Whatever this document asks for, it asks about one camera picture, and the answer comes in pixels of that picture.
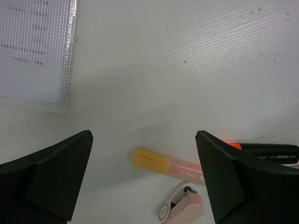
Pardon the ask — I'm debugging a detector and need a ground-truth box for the clear mesh document pouch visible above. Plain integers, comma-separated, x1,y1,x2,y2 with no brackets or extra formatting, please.
0,0,78,113

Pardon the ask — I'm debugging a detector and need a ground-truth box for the orange black highlighter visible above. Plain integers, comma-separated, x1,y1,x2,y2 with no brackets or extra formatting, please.
229,143,299,164

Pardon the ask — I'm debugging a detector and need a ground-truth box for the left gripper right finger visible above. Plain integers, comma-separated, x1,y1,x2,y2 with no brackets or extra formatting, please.
196,131,299,224

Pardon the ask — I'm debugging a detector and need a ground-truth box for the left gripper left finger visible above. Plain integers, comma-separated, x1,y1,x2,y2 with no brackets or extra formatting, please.
0,130,93,224

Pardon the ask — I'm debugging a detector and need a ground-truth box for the yellow capped pink highlighter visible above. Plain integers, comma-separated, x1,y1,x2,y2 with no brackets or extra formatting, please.
132,149,205,186

